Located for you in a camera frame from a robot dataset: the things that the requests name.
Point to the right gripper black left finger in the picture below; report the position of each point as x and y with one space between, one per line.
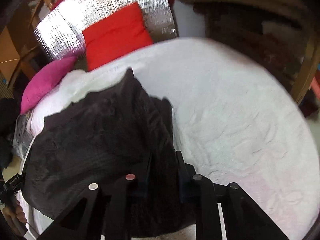
84 219

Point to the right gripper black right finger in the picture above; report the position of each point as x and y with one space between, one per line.
222 211

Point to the black quilted jacket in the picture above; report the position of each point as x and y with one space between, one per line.
103 137

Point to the person's left hand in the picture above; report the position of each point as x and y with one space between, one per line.
9 214

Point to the grey garment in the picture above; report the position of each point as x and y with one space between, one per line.
22 137

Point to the black coat pile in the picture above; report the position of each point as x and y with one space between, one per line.
10 110

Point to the white bed sheet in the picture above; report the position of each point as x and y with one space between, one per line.
232 120

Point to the pink pillow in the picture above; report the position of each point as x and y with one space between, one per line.
44 81

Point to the silver foil insulation panel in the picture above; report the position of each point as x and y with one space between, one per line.
60 32

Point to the red pillow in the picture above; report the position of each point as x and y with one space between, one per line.
115 36

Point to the wooden stair railing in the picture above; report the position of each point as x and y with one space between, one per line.
35 20

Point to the wooden side table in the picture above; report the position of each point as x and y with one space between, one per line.
281 35

